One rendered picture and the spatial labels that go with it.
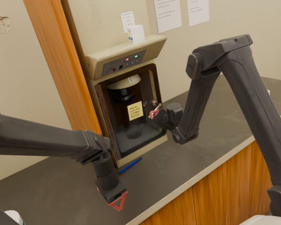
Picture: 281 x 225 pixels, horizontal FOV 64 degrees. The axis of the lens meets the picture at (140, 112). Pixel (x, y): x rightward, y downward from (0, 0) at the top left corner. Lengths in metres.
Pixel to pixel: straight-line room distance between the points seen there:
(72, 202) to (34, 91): 0.61
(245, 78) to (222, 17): 1.57
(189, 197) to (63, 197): 0.58
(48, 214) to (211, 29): 1.65
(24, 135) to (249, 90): 0.43
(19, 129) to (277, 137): 0.48
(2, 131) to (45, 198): 0.83
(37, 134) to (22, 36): 0.91
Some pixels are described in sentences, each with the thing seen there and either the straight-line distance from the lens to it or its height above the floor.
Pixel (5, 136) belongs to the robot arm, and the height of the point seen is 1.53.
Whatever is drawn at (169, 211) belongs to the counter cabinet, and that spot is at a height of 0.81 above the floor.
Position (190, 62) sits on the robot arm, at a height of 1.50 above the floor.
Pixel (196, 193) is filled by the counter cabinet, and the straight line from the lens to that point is 1.19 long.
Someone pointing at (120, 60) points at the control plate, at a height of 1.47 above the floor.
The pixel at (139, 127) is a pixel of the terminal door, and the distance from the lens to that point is 1.11.
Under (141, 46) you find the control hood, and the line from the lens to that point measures 0.90.
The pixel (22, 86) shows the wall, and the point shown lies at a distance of 1.33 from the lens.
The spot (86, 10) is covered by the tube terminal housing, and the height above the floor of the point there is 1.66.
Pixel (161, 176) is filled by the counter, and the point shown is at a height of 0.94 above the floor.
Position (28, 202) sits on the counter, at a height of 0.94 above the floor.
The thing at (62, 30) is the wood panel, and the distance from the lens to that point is 0.80.
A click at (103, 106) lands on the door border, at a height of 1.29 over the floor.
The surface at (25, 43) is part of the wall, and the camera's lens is 1.31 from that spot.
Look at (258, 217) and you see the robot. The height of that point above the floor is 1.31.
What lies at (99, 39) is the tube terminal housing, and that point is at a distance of 0.94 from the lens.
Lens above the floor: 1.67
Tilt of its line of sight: 27 degrees down
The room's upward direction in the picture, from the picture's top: 12 degrees counter-clockwise
